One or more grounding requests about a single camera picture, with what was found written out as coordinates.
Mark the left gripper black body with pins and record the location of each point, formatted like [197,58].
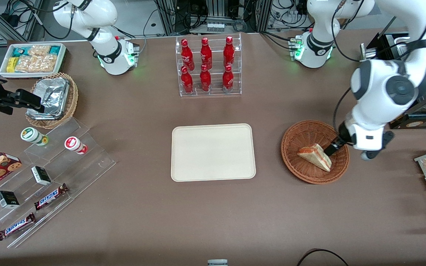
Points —
[342,136]

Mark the triangular sandwich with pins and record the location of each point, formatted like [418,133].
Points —
[314,157]

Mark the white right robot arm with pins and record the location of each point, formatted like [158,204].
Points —
[105,22]

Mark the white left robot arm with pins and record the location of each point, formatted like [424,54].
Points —
[379,88]

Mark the brown wicker basket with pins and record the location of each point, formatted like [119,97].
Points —
[301,166]

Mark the light wicker basket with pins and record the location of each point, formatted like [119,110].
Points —
[73,96]

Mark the beige plastic tray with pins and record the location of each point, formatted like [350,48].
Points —
[213,153]

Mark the silver foil containers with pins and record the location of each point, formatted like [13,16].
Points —
[52,96]

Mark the yellow snack packet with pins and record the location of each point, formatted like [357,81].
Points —
[11,64]

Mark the green cap yogurt bottle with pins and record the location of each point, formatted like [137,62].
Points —
[31,135]

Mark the large clear cracker bag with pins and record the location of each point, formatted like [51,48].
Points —
[37,63]

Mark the teal snack packet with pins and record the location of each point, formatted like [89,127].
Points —
[21,51]
[54,50]

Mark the small clear cracker bag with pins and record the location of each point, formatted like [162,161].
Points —
[39,50]

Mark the white rectangular snack bin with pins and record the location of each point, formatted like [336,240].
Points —
[63,55]

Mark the red cap yogurt bottle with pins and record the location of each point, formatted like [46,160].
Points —
[74,144]

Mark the small dark box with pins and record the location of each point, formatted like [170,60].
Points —
[41,175]
[7,199]

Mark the clear acrylic stepped display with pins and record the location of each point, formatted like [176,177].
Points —
[87,166]

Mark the snickers chocolate bar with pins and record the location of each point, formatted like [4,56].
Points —
[16,226]
[50,197]

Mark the red cola bottle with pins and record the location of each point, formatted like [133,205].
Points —
[186,53]
[227,78]
[205,79]
[229,51]
[186,80]
[206,53]

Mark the clear acrylic bottle rack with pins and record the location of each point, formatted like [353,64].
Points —
[215,88]

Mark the grey device at table edge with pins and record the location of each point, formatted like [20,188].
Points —
[217,262]

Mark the white power strip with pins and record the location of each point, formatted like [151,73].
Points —
[215,27]

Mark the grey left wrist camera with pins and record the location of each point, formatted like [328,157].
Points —
[381,142]

